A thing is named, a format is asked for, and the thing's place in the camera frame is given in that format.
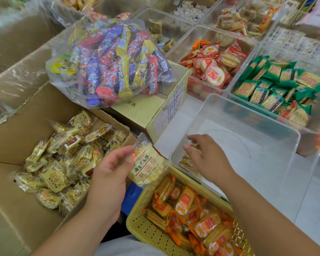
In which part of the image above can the clear bin with brown sweets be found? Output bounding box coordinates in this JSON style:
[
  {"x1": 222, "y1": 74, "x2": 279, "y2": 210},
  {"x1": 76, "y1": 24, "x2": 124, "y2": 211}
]
[{"x1": 134, "y1": 8, "x2": 196, "y2": 54}]

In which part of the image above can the pile of red cracker packets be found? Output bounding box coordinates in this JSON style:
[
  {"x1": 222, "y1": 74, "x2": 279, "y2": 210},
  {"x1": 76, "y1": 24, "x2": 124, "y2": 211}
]
[{"x1": 179, "y1": 39, "x2": 249, "y2": 89}]

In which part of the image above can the pile of tan snack packets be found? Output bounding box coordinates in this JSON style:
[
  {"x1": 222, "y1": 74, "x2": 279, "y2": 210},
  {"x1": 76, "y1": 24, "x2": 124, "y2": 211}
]
[{"x1": 214, "y1": 5, "x2": 280, "y2": 38}]

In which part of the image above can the person's left forearm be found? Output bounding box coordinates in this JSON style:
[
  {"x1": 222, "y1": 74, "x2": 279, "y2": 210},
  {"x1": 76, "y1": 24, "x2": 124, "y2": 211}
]
[{"x1": 31, "y1": 206, "x2": 123, "y2": 256}]

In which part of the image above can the pile of white snack packets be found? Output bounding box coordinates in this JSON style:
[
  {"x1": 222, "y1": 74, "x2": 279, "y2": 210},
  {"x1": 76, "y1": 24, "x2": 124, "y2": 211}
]
[{"x1": 269, "y1": 27, "x2": 320, "y2": 59}]

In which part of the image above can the pile of green cracker packets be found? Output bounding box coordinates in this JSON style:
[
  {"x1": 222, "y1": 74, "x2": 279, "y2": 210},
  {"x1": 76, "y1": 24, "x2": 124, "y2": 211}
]
[{"x1": 234, "y1": 55, "x2": 320, "y2": 128}]

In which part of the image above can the person's left hand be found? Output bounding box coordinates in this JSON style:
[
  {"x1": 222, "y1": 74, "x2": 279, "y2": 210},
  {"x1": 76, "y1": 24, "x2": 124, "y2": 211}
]
[{"x1": 85, "y1": 145, "x2": 135, "y2": 225}]

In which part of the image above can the clear bin with tan packets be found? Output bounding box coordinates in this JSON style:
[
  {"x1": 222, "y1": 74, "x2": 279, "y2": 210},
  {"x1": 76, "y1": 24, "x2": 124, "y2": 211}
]
[{"x1": 202, "y1": 0, "x2": 281, "y2": 42}]

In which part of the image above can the closed cardboard carton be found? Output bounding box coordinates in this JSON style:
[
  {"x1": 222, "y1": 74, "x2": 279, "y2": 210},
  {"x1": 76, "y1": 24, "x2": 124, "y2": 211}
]
[{"x1": 103, "y1": 61, "x2": 194, "y2": 145}]

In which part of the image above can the blue plastic stool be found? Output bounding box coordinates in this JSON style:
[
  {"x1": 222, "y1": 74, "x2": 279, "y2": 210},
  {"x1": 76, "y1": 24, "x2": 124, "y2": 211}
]
[{"x1": 121, "y1": 182, "x2": 143, "y2": 217}]

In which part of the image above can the clear bin with white packets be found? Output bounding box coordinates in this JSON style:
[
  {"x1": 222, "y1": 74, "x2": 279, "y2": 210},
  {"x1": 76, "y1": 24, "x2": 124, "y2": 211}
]
[{"x1": 266, "y1": 13, "x2": 320, "y2": 62}]

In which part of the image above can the empty clear plastic bin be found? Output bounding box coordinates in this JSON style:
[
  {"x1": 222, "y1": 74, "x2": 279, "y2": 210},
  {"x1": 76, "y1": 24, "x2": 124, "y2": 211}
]
[{"x1": 169, "y1": 93, "x2": 301, "y2": 209}]

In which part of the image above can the pile of brown wrapped sweets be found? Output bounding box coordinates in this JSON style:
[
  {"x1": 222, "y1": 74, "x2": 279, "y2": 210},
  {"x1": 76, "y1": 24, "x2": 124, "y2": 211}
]
[{"x1": 148, "y1": 20, "x2": 176, "y2": 52}]

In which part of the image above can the pile of white wrapped candies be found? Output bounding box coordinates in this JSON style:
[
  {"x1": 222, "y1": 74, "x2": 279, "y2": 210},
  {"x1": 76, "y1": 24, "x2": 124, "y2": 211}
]
[{"x1": 173, "y1": 1, "x2": 208, "y2": 23}]

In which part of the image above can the large open cardboard box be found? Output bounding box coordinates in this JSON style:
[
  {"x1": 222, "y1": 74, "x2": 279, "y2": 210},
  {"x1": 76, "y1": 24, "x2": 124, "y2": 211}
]
[{"x1": 0, "y1": 82, "x2": 138, "y2": 256}]

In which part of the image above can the pile of yellow snack packets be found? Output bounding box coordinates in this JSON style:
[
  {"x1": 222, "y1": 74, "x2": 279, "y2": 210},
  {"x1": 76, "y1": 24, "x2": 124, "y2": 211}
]
[{"x1": 13, "y1": 110, "x2": 129, "y2": 216}]

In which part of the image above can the clear bin with red packets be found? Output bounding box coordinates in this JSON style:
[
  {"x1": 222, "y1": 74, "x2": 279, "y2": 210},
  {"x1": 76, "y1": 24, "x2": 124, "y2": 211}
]
[{"x1": 165, "y1": 25, "x2": 258, "y2": 102}]

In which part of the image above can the plastic-lined cardboard box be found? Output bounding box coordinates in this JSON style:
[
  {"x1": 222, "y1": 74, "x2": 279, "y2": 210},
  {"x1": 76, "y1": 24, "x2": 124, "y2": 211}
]
[{"x1": 0, "y1": 0, "x2": 89, "y2": 110}]

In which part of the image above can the single yellow cracker packet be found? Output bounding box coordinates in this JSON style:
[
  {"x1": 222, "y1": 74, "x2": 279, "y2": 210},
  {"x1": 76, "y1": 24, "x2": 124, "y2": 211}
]
[{"x1": 127, "y1": 136, "x2": 169, "y2": 188}]

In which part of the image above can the yellow plastic basket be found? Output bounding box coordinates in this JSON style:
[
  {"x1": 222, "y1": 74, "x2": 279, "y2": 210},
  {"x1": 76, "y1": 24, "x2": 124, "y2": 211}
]
[{"x1": 126, "y1": 165, "x2": 254, "y2": 256}]

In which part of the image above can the clear bin with white candies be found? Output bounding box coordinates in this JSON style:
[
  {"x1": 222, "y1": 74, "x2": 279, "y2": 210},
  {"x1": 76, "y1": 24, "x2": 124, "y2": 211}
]
[{"x1": 151, "y1": 0, "x2": 223, "y2": 25}]

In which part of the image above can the person's right hand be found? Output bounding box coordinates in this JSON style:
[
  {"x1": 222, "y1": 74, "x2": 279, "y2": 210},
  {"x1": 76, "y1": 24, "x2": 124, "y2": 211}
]
[{"x1": 183, "y1": 134, "x2": 237, "y2": 186}]

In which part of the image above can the clear bin with green packets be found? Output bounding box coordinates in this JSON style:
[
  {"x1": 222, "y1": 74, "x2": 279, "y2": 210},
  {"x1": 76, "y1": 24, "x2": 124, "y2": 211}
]
[{"x1": 227, "y1": 42, "x2": 320, "y2": 134}]

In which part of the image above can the clear bag of candy bars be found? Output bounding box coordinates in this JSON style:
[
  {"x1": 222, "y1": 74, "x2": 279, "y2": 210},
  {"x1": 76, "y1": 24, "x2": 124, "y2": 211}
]
[{"x1": 46, "y1": 13, "x2": 176, "y2": 109}]

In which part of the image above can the pile of orange cracker packets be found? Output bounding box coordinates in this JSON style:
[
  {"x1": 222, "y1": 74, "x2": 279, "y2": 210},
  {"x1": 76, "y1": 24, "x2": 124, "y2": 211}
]
[{"x1": 142, "y1": 175, "x2": 244, "y2": 256}]

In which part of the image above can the person's white clothing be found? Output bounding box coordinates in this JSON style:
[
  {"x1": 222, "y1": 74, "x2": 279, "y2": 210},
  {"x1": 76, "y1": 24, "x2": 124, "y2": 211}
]
[{"x1": 94, "y1": 234, "x2": 166, "y2": 256}]

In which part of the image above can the person's right forearm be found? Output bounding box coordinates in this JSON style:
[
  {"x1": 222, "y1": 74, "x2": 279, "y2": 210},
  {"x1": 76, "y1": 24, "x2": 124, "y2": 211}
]
[{"x1": 223, "y1": 171, "x2": 320, "y2": 256}]

